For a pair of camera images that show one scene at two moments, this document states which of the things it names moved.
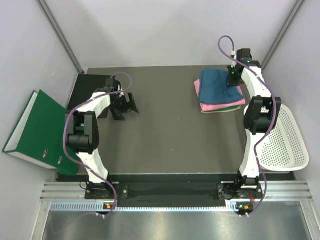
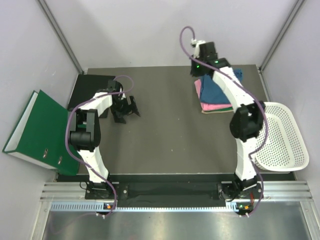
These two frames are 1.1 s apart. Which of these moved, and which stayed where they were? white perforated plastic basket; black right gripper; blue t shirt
Moved: black right gripper
Stayed: white perforated plastic basket; blue t shirt
